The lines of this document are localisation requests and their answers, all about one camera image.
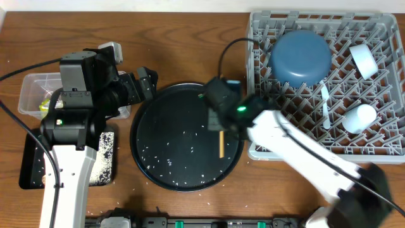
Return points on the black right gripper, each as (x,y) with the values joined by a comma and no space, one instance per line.
(215,123)

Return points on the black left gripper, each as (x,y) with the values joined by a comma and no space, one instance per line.
(138,94)

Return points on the wooden chopstick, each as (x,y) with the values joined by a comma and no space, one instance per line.
(221,144)

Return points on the yellow green wrapper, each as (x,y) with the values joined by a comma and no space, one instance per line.
(44,106)

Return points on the white rice pile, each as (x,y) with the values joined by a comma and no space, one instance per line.
(103,167)

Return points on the dark blue round plate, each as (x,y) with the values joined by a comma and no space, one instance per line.
(300,57)

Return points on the light blue plastic knife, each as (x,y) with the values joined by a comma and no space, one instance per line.
(325,97)

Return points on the light blue plastic cup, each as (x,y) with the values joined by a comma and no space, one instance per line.
(359,118)

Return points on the light blue bowl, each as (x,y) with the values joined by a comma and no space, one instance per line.
(364,60)

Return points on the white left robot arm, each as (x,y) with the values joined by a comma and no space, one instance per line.
(92,92)

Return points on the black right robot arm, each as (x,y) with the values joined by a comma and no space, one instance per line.
(358,197)

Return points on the grey dishwasher rack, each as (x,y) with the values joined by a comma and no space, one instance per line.
(383,141)

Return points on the black round tray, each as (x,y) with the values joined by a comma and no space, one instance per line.
(172,145)

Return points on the clear plastic bin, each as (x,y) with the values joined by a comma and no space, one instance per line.
(37,88)

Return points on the black rectangular tray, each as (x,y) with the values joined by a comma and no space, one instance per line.
(32,170)

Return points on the black rail with green clips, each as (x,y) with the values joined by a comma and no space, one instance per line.
(161,222)

